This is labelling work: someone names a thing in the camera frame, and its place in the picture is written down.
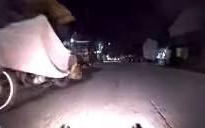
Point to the grey asphalt road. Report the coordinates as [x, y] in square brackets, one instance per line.
[123, 93]

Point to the pale distant building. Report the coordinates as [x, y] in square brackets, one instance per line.
[150, 49]

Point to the robot's own part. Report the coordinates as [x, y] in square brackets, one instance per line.
[64, 126]
[136, 125]

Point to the vehicle under pale cover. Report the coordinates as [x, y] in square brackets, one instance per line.
[30, 50]

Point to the dark building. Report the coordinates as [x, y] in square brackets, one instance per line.
[193, 36]

